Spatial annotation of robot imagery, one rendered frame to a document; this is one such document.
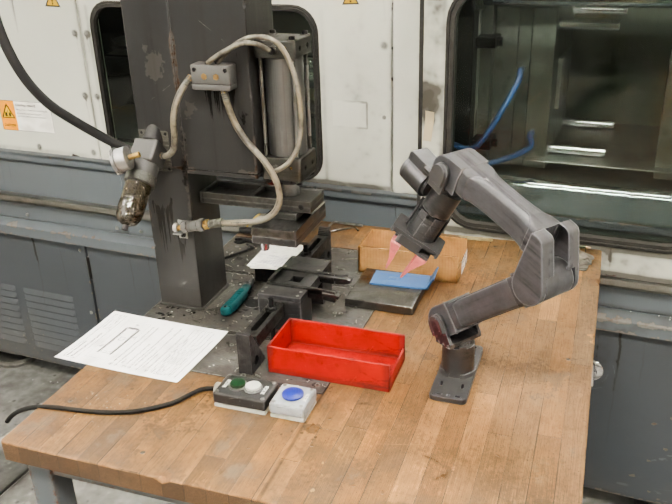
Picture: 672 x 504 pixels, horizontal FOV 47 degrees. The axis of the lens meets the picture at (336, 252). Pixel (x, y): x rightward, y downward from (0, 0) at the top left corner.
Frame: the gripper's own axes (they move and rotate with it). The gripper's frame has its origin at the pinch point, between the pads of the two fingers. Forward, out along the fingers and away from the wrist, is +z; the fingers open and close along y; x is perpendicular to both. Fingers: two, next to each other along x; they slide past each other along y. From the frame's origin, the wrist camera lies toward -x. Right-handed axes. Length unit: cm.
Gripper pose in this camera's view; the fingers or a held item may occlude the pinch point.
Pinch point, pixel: (395, 268)
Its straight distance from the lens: 150.6
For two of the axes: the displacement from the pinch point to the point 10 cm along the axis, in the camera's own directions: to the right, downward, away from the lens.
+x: -3.0, 4.0, -8.6
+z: -4.5, 7.4, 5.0
